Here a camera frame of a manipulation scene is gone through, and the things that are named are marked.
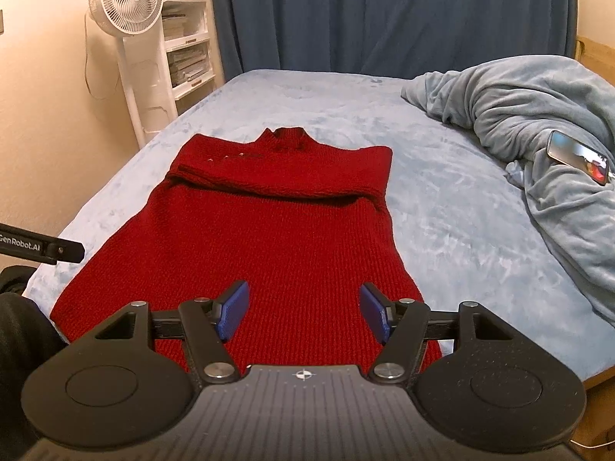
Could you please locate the white shelf unit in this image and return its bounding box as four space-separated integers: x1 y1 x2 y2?
156 0 226 101

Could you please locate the dark blue curtain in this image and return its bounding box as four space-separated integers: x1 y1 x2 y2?
208 0 577 80

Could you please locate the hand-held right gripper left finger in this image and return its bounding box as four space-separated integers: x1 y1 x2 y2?
93 279 251 386

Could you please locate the white standing fan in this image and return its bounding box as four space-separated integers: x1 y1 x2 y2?
88 0 176 149

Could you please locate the fan power cord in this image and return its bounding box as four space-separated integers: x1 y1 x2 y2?
85 12 121 101

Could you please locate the smartphone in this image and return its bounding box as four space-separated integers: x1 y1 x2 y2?
547 129 611 187

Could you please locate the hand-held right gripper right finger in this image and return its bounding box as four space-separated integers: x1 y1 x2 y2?
360 282 510 386

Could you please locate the grey-blue fleece blanket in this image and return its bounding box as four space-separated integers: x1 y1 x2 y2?
401 55 615 327

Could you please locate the light blue bed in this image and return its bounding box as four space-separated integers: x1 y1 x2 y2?
22 68 601 380

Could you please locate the wooden bed frame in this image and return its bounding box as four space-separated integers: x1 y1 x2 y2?
574 36 615 82

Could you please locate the red knit cardigan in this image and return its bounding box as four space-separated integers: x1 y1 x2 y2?
49 127 443 375

